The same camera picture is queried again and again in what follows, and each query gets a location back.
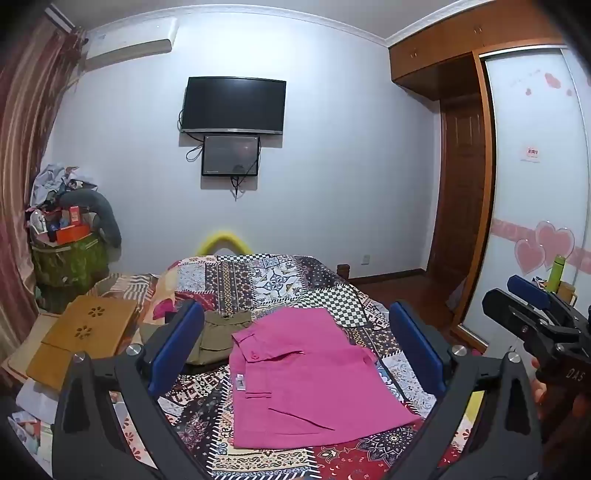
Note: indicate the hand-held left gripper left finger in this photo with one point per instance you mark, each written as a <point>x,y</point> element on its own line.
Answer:
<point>178,341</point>

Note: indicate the white air conditioner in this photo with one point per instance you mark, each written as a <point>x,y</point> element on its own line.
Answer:
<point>129,46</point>

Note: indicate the wooden overhead cabinet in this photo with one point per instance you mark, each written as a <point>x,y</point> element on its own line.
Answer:
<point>443,46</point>

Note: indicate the green cloth basket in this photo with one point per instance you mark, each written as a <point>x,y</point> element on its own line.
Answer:
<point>69,265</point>

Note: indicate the green bottle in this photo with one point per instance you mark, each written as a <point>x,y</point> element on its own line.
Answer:
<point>555,274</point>

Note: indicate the white sliding wardrobe door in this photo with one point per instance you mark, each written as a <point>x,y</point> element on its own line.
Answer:
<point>531,194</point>

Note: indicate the grey neck pillow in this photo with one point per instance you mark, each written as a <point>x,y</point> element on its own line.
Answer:
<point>104,212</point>

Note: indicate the yellow curved tube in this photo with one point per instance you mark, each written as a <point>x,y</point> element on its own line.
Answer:
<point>224,236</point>

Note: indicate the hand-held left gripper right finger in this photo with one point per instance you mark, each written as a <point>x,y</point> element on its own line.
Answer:
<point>415,341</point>

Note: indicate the small black wall monitor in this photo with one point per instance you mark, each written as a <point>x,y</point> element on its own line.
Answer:
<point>230,154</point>

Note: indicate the olive pants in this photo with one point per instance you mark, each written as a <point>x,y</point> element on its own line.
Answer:
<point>217,337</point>

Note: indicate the pink pants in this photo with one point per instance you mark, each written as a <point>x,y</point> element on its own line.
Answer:
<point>314,369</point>

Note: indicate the red label sticker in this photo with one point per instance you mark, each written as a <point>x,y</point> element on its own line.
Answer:
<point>532,153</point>

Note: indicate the wooden bedpost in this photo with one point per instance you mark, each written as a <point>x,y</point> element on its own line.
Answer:
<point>343,271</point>

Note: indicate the person's right hand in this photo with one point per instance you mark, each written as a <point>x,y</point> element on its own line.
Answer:
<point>539,397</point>

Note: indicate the patchwork printed blanket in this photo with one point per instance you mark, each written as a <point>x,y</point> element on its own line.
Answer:
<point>277,281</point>

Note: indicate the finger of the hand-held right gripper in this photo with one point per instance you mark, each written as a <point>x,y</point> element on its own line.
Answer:
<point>528,288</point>
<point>512,314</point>

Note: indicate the orange box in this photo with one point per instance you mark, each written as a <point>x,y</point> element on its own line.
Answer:
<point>71,234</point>

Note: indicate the pink heart stickers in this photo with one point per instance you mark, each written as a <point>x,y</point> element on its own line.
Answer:
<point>554,242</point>

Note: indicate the wall-mounted black television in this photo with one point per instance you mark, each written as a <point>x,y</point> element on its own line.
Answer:
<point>233,105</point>

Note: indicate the wooden lap desk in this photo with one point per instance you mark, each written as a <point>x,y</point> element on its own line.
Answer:
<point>87,332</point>

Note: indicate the striped red curtain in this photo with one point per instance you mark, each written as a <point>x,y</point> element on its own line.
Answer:
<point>23,161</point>

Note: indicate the pile of clothes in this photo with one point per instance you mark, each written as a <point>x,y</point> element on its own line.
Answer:
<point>53,182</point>

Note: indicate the scattered papers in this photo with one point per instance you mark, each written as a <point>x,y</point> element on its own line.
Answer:
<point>34,424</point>

